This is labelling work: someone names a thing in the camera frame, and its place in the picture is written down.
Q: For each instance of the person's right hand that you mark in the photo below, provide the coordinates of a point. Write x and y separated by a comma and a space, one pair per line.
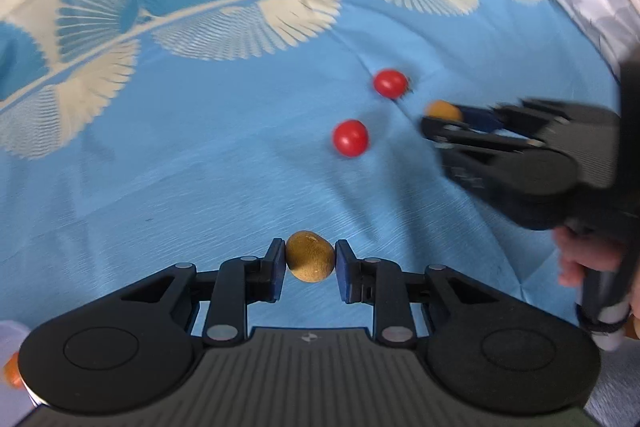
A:
582, 254

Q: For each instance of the brown kiwi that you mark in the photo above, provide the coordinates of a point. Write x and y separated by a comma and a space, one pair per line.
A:
310, 256

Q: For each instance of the red tomato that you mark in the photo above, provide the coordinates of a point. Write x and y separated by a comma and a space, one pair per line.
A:
391, 83
351, 137

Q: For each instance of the blue fan-print bedsheet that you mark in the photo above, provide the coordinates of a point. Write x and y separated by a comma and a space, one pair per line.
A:
200, 132

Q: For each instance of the light purple plastic bowl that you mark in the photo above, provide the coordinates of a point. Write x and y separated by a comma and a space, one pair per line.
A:
12, 357

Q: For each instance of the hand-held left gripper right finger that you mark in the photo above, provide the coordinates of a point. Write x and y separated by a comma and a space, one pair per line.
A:
343, 272

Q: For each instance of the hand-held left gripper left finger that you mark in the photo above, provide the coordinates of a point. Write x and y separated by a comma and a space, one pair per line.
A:
278, 269

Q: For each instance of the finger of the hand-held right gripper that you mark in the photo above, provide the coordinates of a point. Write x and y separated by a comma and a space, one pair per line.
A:
465, 134
482, 119

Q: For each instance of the orange mandarin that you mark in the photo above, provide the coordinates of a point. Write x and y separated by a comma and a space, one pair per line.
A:
443, 111

